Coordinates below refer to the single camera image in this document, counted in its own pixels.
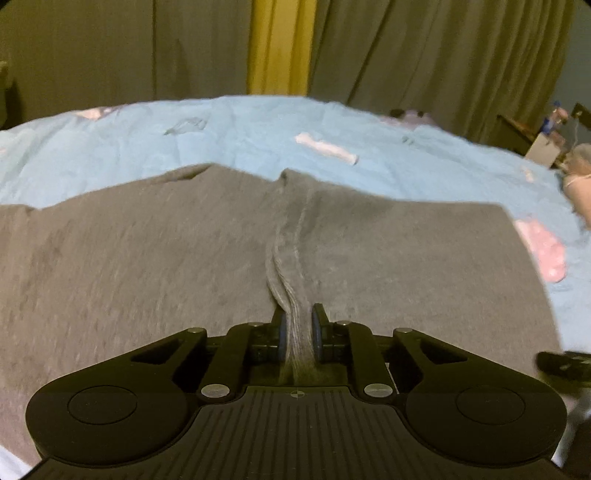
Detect grey sweatpants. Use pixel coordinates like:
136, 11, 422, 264
1, 165, 560, 462

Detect pink plush toy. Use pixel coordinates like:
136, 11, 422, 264
562, 143, 591, 229

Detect white box on nightstand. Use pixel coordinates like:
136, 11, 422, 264
525, 132, 566, 168

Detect dark wooden nightstand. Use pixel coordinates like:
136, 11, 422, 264
493, 114, 536, 156

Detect plastic bottle blue cap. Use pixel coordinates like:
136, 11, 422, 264
540, 101, 569, 137

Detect light blue patterned bedsheet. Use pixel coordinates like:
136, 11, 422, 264
1, 97, 590, 352

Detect grey curtain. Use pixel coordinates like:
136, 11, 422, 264
1, 1, 577, 141

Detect yellow curtain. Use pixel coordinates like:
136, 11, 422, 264
247, 0, 318, 96

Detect black wall socket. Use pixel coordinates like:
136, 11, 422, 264
571, 102, 591, 130

